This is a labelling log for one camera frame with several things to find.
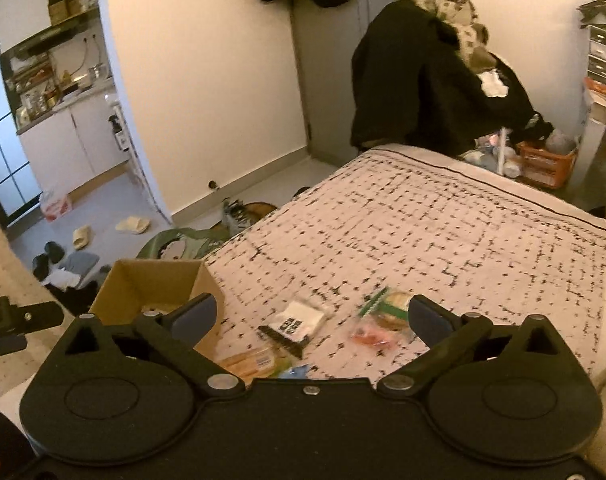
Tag grey sneakers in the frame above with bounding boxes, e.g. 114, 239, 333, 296
222, 198, 277, 236

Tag drawer organizer shelf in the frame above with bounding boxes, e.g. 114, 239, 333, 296
586, 26, 606, 84

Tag cardboard box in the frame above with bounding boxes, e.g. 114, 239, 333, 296
90, 259, 225, 360

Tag dotted white tablecloth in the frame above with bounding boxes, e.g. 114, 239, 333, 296
0, 229, 73, 396

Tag patterned white bed sheet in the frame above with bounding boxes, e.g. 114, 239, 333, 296
200, 146, 606, 380

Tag white kitchen cabinet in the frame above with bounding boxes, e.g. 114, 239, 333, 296
18, 88, 127, 193

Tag beige slipper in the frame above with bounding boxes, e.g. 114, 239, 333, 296
115, 216, 151, 235
72, 226, 91, 250

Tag black white snack bag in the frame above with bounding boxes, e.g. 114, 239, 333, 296
257, 298, 335, 360

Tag orange clear snack packet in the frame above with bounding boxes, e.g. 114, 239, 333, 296
350, 318, 414, 350

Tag orange plastic basket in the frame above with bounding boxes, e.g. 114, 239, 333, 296
517, 142, 576, 190

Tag green striped burger snack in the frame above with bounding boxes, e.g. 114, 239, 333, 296
358, 287, 414, 332

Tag glass panel door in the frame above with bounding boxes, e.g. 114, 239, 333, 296
0, 55, 41, 228

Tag biscuit cracker packet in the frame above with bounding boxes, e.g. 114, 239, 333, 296
217, 344, 291, 386

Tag grey door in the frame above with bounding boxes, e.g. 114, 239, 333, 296
291, 0, 394, 167

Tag red white plastic bag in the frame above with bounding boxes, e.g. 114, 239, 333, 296
39, 191, 73, 222

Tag white desk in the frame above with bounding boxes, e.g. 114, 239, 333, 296
566, 84, 606, 211

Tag black coat pile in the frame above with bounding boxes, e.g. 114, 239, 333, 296
351, 0, 554, 156

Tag green cartoon floor mat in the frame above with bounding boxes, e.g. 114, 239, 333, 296
136, 228, 229, 260

